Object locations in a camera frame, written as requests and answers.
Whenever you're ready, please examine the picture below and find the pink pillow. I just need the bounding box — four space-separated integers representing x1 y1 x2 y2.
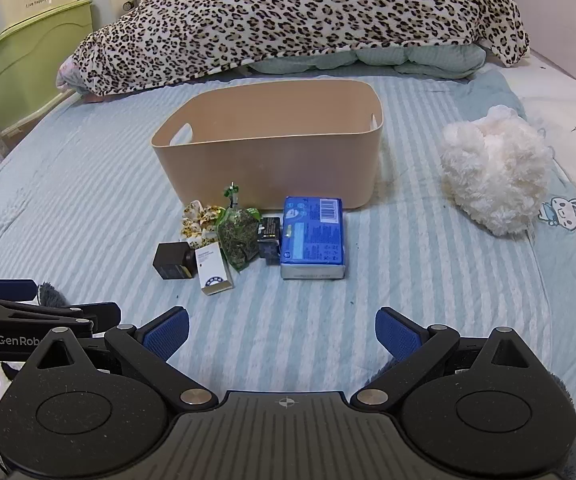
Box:
56 55 84 94

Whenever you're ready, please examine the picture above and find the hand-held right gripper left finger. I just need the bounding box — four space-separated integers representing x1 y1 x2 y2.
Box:
25 306 219 408

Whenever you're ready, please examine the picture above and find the white plush toy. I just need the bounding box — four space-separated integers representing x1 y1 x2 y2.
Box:
440 104 553 237

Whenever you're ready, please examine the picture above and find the light green quilt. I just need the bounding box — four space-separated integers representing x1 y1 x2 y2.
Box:
244 42 489 81

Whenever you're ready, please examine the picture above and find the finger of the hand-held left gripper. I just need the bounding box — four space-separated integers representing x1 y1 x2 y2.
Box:
0 296 121 335
0 275 38 306

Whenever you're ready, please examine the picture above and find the teal rabbit print quilt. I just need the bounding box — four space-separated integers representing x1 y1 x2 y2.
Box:
468 67 576 433

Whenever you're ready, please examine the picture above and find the green plastic storage bin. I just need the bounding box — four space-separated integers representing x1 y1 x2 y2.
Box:
0 0 94 134

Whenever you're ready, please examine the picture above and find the beige storage basket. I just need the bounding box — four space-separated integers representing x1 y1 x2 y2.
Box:
150 78 385 211

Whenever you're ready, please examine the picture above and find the cream bed sheet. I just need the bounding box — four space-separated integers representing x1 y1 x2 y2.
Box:
510 52 576 256

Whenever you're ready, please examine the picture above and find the blue plastic-wrapped packet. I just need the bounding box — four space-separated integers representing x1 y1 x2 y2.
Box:
280 196 347 281

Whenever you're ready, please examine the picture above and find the leopard print blanket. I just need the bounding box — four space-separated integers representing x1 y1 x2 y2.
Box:
56 0 532 97

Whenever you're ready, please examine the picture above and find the green dried herb packet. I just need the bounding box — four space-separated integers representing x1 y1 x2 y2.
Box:
216 206 263 274

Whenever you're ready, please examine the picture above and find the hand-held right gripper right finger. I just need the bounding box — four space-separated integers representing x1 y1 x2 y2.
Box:
350 306 549 407

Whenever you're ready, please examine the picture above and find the small white box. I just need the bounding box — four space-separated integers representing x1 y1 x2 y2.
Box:
194 242 235 297

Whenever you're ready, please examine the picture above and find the grey fluffy cloth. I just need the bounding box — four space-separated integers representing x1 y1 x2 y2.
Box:
550 372 576 480
34 282 72 309

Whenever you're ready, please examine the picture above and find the striped light blue bed sheet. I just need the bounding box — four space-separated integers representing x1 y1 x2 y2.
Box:
0 67 576 443

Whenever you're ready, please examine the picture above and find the black cube box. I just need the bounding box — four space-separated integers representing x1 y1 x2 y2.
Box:
153 241 199 281

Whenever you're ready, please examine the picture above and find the small dark patterned box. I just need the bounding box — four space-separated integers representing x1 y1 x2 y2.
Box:
257 216 283 265

